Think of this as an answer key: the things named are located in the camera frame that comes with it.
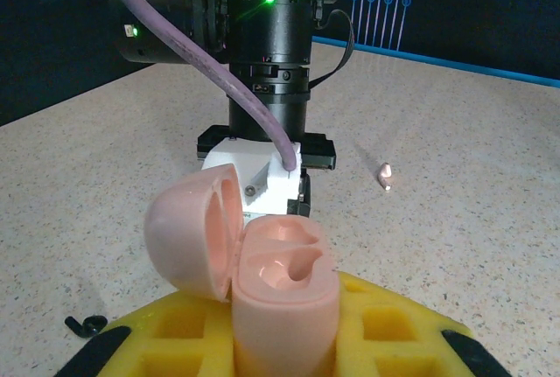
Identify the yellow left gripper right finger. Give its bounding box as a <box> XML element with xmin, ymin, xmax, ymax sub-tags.
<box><xmin>332</xmin><ymin>270</ymin><xmax>514</xmax><ymax>377</ymax></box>

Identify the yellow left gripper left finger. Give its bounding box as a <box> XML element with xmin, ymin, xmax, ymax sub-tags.
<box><xmin>54</xmin><ymin>291</ymin><xmax>237</xmax><ymax>377</ymax></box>

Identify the pink earbud charging case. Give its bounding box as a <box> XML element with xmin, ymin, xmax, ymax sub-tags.
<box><xmin>143</xmin><ymin>163</ymin><xmax>341</xmax><ymax>377</ymax></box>

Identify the black wireless earbud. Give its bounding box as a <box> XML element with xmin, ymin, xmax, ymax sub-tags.
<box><xmin>64</xmin><ymin>314</ymin><xmax>109</xmax><ymax>338</ymax></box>

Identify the purple cable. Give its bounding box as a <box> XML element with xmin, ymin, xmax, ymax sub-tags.
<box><xmin>98</xmin><ymin>0</ymin><xmax>303</xmax><ymax>172</ymax></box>

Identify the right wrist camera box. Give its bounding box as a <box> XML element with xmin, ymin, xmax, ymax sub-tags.
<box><xmin>199</xmin><ymin>138</ymin><xmax>304</xmax><ymax>216</ymax></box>

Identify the black ribbon cable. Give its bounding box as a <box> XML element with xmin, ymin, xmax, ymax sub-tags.
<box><xmin>308</xmin><ymin>9</ymin><xmax>355</xmax><ymax>89</ymax></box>

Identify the pink wireless earbud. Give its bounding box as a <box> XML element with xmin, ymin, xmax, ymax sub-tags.
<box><xmin>376</xmin><ymin>162</ymin><xmax>394</xmax><ymax>192</ymax></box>

